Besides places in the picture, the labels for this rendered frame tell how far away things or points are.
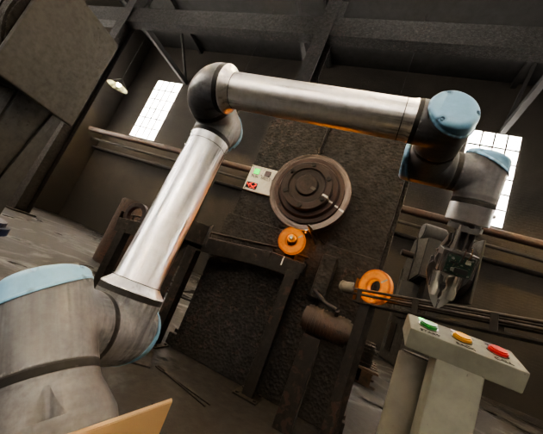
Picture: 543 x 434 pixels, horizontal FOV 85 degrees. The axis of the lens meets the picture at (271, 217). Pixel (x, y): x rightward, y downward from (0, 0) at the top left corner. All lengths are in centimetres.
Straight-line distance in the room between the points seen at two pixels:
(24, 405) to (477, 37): 623
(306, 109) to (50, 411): 66
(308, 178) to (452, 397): 116
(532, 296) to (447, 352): 769
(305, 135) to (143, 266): 156
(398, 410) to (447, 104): 77
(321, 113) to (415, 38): 549
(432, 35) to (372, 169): 444
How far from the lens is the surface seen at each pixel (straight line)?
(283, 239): 167
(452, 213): 79
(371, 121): 66
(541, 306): 856
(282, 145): 207
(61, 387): 57
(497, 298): 825
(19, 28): 337
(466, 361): 86
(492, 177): 79
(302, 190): 162
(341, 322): 141
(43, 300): 61
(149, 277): 74
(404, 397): 100
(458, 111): 66
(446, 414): 87
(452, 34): 620
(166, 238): 75
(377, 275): 140
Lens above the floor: 56
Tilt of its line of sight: 12 degrees up
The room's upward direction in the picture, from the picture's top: 22 degrees clockwise
